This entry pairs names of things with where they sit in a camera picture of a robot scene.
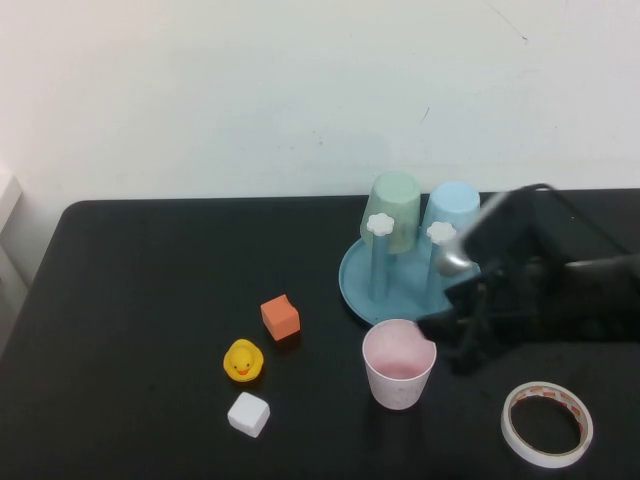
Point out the light green plastic cup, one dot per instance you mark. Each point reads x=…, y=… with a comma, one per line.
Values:
x=395, y=200

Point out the white tape roll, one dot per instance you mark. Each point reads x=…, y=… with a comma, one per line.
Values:
x=510, y=435

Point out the blue cup stand with pegs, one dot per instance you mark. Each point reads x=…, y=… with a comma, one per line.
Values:
x=400, y=290

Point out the orange foam cube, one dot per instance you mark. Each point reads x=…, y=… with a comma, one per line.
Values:
x=280, y=317

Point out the pink plastic cup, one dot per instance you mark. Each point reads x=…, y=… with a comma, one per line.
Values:
x=400, y=385

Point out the yellow rubber duck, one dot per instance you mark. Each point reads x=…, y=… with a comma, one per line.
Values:
x=243, y=362

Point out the white foam cube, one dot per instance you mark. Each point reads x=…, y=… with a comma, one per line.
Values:
x=248, y=414

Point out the light blue plastic cup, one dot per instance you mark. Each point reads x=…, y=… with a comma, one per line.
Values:
x=450, y=205

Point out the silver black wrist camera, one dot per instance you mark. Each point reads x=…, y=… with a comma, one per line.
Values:
x=500, y=225

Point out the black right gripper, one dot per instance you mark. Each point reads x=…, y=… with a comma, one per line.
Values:
x=520, y=305

